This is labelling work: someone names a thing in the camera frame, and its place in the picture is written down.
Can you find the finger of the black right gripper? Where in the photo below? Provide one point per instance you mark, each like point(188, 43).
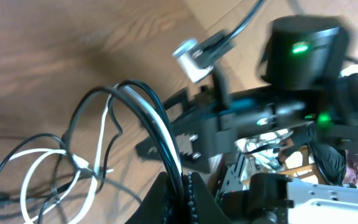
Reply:
point(190, 147)

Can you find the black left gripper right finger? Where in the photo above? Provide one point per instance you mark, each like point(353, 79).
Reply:
point(201, 205)

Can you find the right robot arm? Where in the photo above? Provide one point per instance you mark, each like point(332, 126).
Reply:
point(300, 66)

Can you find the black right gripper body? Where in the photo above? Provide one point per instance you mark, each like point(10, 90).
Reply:
point(250, 113)

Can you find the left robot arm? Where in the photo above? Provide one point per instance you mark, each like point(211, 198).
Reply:
point(271, 198)

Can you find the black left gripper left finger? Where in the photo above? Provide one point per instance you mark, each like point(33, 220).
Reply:
point(158, 206)

